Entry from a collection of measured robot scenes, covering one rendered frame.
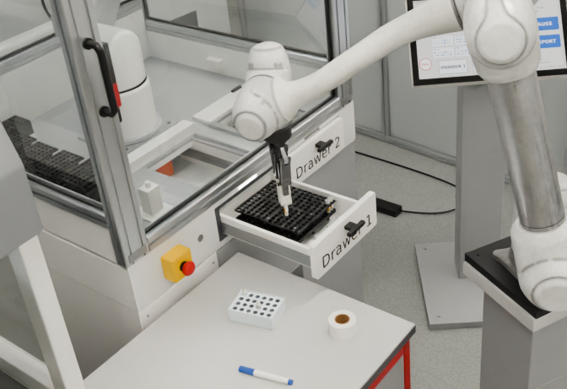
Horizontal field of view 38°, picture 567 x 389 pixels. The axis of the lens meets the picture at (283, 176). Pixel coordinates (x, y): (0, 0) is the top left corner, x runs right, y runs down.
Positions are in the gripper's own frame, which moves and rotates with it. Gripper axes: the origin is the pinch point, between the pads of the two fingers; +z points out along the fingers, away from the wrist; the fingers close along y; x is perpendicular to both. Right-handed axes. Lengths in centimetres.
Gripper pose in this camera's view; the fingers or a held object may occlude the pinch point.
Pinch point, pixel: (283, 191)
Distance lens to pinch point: 215.2
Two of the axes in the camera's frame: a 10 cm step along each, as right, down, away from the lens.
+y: -3.0, -4.8, 8.3
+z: 1.0, 8.5, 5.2
